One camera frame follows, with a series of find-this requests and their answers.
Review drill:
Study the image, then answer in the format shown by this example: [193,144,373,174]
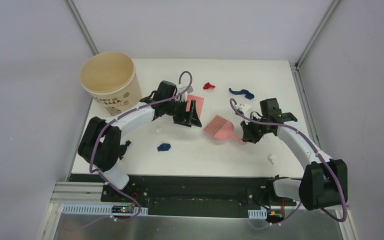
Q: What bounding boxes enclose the black paper scrap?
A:
[118,140,132,160]

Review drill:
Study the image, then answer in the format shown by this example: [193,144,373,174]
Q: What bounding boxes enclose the left aluminium frame post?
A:
[64,0,100,56]

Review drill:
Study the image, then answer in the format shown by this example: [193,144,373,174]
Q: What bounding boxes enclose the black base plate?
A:
[69,174,297,218]

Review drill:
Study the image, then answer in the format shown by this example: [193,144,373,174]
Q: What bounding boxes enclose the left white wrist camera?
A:
[177,84,194,102]

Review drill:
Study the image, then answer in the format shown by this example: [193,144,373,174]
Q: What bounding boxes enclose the pink hand brush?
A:
[203,115,245,144]

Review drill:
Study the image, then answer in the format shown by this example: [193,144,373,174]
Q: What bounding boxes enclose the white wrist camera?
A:
[177,84,194,102]
[235,103,253,118]

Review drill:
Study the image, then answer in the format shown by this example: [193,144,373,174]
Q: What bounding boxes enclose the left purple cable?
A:
[59,70,194,233]

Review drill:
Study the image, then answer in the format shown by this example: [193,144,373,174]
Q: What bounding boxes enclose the white paper scrap right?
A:
[268,154,277,165]

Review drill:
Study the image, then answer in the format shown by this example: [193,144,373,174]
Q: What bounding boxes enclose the aluminium frame post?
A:
[294,0,342,71]
[64,0,100,56]

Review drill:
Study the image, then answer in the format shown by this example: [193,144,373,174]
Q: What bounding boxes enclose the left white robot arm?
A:
[77,80,202,203]

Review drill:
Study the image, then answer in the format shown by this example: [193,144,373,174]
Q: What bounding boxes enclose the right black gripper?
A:
[240,114,272,144]

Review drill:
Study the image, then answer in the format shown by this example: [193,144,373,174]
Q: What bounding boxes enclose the purple cable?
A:
[59,70,194,233]
[229,97,349,231]

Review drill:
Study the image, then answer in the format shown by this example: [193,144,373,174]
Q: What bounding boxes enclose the long blue paper scrap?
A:
[228,88,255,100]

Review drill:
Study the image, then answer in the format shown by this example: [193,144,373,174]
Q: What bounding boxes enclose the beige paper bucket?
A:
[80,51,143,116]

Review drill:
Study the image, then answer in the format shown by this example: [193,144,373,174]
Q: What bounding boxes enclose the dark blue paper ball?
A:
[157,143,171,152]

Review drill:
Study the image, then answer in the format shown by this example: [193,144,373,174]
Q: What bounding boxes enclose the right aluminium frame post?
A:
[294,0,342,71]

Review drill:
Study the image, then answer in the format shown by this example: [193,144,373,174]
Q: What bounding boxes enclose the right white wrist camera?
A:
[235,103,253,118]

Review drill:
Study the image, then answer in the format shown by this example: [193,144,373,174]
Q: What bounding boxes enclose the pink plastic dustpan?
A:
[185,94,205,119]

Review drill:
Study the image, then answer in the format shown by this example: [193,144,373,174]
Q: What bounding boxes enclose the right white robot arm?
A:
[230,98,348,210]

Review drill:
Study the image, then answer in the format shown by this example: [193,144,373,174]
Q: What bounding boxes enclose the red paper scrap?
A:
[202,82,216,90]

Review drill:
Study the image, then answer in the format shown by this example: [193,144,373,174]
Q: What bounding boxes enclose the aluminium front rail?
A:
[50,181,349,210]

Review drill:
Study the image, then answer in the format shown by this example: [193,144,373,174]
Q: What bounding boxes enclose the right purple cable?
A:
[229,97,349,231]

